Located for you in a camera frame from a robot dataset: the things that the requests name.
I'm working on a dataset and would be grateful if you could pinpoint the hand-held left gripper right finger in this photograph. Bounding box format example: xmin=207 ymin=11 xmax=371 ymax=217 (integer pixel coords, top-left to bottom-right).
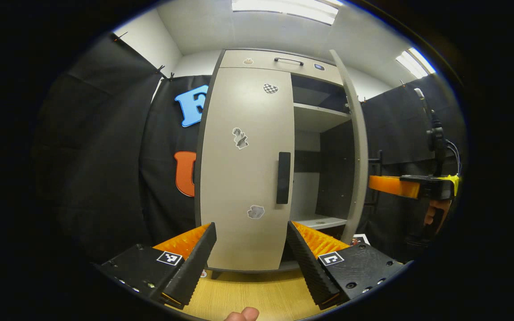
xmin=287 ymin=220 xmax=414 ymax=310

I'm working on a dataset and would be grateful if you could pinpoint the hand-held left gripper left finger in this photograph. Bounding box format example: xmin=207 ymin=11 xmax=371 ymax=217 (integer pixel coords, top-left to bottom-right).
xmin=92 ymin=222 xmax=217 ymax=309

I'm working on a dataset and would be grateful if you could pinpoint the beige cabinet door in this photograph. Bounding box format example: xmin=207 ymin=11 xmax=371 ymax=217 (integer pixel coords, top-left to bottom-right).
xmin=197 ymin=67 xmax=295 ymax=272
xmin=329 ymin=49 xmax=369 ymax=245

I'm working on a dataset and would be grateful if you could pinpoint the beige double-door shoe cabinet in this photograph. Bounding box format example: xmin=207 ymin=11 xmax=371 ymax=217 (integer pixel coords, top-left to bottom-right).
xmin=194 ymin=48 xmax=370 ymax=279

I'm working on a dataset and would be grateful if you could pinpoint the white cabinet shelf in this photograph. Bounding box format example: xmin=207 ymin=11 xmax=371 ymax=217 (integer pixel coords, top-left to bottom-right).
xmin=294 ymin=103 xmax=351 ymax=133
xmin=294 ymin=215 xmax=348 ymax=230

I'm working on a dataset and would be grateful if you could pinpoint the beige cabinet drawer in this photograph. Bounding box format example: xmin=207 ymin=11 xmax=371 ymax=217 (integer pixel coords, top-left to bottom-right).
xmin=220 ymin=49 xmax=343 ymax=86

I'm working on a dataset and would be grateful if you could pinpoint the black backdrop cloth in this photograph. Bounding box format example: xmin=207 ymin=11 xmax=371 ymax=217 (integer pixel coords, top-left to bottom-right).
xmin=34 ymin=33 xmax=467 ymax=263

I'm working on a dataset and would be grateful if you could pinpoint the small ceiling light panel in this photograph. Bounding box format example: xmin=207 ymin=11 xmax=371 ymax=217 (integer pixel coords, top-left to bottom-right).
xmin=395 ymin=47 xmax=437 ymax=79

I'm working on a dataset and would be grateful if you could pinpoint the large ceiling light panel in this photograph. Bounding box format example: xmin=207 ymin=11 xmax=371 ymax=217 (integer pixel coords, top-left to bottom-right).
xmin=232 ymin=0 xmax=344 ymax=25

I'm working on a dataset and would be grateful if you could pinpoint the black left door handle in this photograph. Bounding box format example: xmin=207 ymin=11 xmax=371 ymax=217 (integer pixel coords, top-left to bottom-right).
xmin=276 ymin=152 xmax=292 ymax=205

